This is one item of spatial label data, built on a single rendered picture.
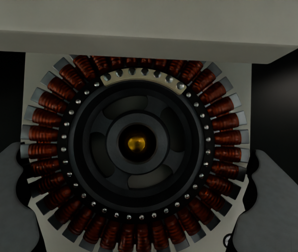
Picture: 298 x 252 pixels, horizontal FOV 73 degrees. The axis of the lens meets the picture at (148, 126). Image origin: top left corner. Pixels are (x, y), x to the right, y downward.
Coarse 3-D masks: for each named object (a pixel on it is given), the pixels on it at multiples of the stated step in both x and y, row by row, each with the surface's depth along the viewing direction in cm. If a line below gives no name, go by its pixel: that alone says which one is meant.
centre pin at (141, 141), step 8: (128, 128) 11; (136, 128) 11; (144, 128) 11; (128, 136) 11; (136, 136) 10; (144, 136) 11; (152, 136) 11; (120, 144) 11; (128, 144) 10; (136, 144) 10; (144, 144) 10; (152, 144) 11; (128, 152) 11; (136, 152) 10; (144, 152) 11
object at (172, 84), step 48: (48, 96) 9; (96, 96) 10; (192, 96) 10; (48, 144) 9; (192, 144) 11; (48, 192) 10; (96, 192) 10; (144, 192) 12; (192, 192) 10; (96, 240) 9; (144, 240) 9
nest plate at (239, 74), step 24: (240, 72) 14; (24, 96) 13; (144, 96) 13; (240, 96) 14; (24, 120) 13; (168, 120) 13; (96, 144) 13; (240, 144) 13; (168, 168) 13; (240, 192) 13; (48, 216) 13; (48, 240) 13; (192, 240) 13; (216, 240) 13
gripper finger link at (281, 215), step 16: (256, 160) 10; (272, 160) 10; (256, 176) 9; (272, 176) 9; (288, 176) 9; (256, 192) 8; (272, 192) 8; (288, 192) 8; (256, 208) 8; (272, 208) 8; (288, 208) 8; (240, 224) 7; (256, 224) 7; (272, 224) 7; (288, 224) 7; (240, 240) 6; (256, 240) 6; (272, 240) 6; (288, 240) 6
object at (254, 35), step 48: (0, 0) 3; (48, 0) 3; (96, 0) 3; (144, 0) 3; (192, 0) 3; (240, 0) 3; (288, 0) 4; (0, 48) 4; (48, 48) 4; (96, 48) 4; (144, 48) 4; (192, 48) 4; (240, 48) 4; (288, 48) 4
